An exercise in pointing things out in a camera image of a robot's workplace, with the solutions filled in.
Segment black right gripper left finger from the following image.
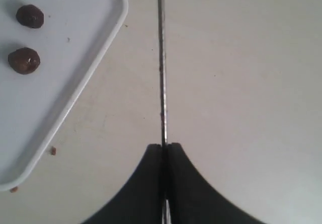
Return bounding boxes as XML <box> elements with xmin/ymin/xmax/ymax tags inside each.
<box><xmin>84</xmin><ymin>144</ymin><xmax>164</xmax><ymax>223</ymax></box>

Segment thin metal skewer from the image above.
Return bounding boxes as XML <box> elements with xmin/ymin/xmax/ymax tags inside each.
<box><xmin>156</xmin><ymin>0</ymin><xmax>172</xmax><ymax>224</ymax></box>

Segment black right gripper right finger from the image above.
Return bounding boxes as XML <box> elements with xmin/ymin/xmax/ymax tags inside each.
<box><xmin>167</xmin><ymin>143</ymin><xmax>260</xmax><ymax>223</ymax></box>

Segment dark red hawthorn berry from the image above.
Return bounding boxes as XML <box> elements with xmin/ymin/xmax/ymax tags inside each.
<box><xmin>16</xmin><ymin>5</ymin><xmax>44</xmax><ymax>29</ymax></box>
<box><xmin>8</xmin><ymin>47</ymin><xmax>41</xmax><ymax>74</ymax></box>

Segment white rectangular plastic tray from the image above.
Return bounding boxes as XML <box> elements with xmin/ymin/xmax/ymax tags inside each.
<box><xmin>1</xmin><ymin>0</ymin><xmax>128</xmax><ymax>191</ymax></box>

